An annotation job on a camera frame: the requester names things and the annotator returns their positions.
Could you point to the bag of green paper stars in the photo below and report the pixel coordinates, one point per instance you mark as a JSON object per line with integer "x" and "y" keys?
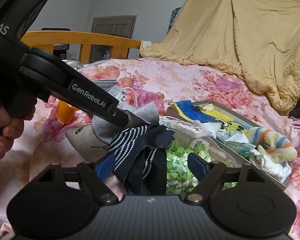
{"x": 180, "y": 180}

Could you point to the orange plastic cup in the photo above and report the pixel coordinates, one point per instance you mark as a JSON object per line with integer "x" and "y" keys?
{"x": 65, "y": 112}

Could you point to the striped pastel sock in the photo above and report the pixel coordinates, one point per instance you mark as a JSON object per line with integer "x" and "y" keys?
{"x": 277, "y": 147}

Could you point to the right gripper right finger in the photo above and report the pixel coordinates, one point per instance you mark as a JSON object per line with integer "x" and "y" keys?
{"x": 209, "y": 178}

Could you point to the wooden bed rail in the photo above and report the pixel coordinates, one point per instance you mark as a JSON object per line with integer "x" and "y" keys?
{"x": 46, "y": 39}

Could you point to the navy white striped sock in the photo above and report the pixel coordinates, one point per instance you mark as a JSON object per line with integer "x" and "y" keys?
{"x": 141, "y": 158}

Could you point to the grey cat face cloth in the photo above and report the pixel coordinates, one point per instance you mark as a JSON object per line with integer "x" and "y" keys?
{"x": 91, "y": 141}

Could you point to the grey door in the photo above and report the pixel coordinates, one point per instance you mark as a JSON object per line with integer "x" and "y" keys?
{"x": 122, "y": 26}

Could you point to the white tissue packet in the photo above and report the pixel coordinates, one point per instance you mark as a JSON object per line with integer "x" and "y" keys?
{"x": 237, "y": 142}

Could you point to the frog cartoon cloth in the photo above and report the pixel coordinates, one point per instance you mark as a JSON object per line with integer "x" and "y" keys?
{"x": 220, "y": 119}

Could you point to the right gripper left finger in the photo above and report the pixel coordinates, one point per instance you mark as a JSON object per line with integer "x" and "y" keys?
{"x": 93, "y": 176}

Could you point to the person's left hand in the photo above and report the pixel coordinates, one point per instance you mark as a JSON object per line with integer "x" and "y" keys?
{"x": 12, "y": 128}

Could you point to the grey metal tray box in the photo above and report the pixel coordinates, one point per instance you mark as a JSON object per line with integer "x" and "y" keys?
{"x": 278, "y": 171}

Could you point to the yellow quilted blanket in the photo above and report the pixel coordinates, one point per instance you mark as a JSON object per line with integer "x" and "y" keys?
{"x": 257, "y": 40}

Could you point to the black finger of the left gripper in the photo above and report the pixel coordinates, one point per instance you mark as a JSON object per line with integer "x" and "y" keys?
{"x": 50, "y": 76}

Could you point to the pink floral bedspread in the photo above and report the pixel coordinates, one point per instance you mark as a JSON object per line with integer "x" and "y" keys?
{"x": 146, "y": 80}

